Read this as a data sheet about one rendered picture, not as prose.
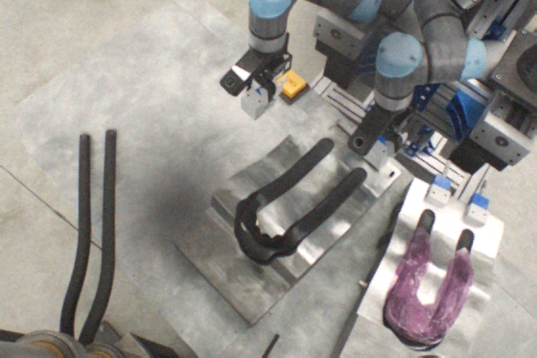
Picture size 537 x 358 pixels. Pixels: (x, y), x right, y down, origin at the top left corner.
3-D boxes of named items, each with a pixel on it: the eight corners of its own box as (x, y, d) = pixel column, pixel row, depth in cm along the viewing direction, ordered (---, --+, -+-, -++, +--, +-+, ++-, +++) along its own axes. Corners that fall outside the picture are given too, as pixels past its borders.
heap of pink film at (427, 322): (410, 222, 109) (422, 211, 102) (476, 254, 105) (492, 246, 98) (368, 321, 98) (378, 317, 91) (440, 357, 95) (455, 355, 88)
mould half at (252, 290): (317, 121, 126) (325, 94, 114) (390, 186, 119) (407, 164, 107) (175, 247, 110) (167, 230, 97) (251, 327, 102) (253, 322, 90)
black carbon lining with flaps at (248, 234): (323, 137, 116) (330, 118, 108) (371, 180, 112) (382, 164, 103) (219, 231, 105) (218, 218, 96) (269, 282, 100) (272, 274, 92)
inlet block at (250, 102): (278, 79, 119) (279, 65, 115) (291, 90, 118) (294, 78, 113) (240, 107, 115) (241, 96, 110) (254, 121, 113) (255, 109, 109)
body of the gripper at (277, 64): (291, 72, 105) (296, 37, 94) (264, 93, 102) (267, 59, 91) (267, 52, 107) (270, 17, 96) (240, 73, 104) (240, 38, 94)
